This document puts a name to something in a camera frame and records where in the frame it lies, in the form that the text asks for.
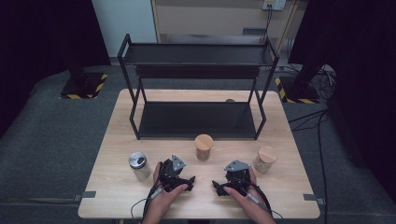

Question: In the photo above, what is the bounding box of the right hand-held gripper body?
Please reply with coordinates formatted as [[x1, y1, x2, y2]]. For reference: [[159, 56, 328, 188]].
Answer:
[[223, 159, 252, 191]]

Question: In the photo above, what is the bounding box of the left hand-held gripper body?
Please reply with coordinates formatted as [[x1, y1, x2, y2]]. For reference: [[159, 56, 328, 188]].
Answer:
[[160, 154, 188, 191]]

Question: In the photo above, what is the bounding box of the glass jar with metal lid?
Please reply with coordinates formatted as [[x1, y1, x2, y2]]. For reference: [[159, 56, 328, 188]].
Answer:
[[128, 151, 152, 181]]

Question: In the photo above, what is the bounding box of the pale jar with wooden lid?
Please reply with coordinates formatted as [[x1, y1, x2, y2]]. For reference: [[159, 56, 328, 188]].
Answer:
[[253, 146, 278, 175]]

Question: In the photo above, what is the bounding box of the brown jar with wooden lid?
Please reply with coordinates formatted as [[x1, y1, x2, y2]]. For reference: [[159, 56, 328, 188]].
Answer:
[[194, 133, 215, 162]]

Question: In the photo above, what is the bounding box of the black metal shelf rack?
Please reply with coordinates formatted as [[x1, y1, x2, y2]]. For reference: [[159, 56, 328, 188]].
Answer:
[[117, 33, 280, 141]]

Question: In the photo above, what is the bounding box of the person's left hand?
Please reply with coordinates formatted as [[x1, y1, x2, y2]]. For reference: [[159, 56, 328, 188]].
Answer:
[[148, 161, 190, 209]]

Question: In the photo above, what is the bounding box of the person's right hand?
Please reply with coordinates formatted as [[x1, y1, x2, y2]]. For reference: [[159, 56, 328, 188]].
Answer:
[[222, 167, 269, 216]]

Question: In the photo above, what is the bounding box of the black stand with striped base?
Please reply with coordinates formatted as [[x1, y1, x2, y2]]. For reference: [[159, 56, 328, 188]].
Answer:
[[274, 63, 325, 105], [59, 59, 109, 101]]

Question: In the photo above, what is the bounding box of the beige wooden cabinet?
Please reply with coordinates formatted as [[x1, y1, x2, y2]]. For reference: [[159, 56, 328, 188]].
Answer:
[[150, 0, 309, 45]]

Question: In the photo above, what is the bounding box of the black curtain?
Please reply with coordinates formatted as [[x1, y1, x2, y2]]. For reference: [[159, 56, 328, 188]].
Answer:
[[0, 0, 112, 139], [288, 0, 396, 195]]

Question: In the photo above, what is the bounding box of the left hand-held gripper cable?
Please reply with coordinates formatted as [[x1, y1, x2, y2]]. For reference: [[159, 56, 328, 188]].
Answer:
[[130, 161, 165, 224]]

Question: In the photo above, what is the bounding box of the grey table bracket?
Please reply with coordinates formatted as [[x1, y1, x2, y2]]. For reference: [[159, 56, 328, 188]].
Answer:
[[303, 193, 327, 206], [73, 190, 97, 203]]

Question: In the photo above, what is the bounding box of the long black floor cable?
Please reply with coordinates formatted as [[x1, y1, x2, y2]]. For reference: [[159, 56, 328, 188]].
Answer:
[[288, 108, 330, 224]]

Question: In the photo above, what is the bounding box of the bundle of floor cables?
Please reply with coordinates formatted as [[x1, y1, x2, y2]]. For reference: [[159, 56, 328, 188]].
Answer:
[[312, 64, 338, 101]]

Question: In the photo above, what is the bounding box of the black socket cable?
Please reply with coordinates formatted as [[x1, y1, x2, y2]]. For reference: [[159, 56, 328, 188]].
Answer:
[[262, 7, 274, 45]]

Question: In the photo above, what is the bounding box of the white wall socket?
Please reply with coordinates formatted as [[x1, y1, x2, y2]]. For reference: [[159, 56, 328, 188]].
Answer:
[[262, 0, 287, 11]]

